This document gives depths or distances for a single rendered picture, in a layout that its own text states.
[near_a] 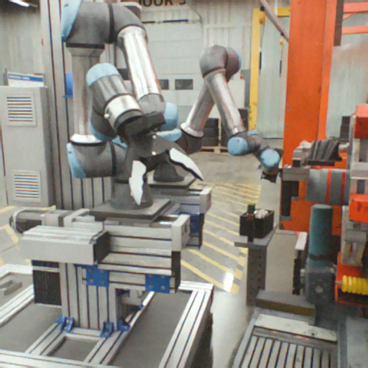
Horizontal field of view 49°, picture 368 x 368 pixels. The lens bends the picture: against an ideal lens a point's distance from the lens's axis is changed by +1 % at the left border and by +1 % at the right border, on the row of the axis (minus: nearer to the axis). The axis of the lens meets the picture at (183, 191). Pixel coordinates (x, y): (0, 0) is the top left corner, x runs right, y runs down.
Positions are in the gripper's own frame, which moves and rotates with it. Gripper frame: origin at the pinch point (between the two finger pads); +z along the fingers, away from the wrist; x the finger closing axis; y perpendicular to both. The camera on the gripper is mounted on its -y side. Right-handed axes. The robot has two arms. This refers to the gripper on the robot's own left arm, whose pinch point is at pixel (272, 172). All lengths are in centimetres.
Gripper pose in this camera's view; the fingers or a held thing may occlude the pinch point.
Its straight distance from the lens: 203.6
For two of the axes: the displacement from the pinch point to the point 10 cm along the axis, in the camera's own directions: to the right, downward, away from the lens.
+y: -3.2, 9.4, -0.9
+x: 9.2, 2.8, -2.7
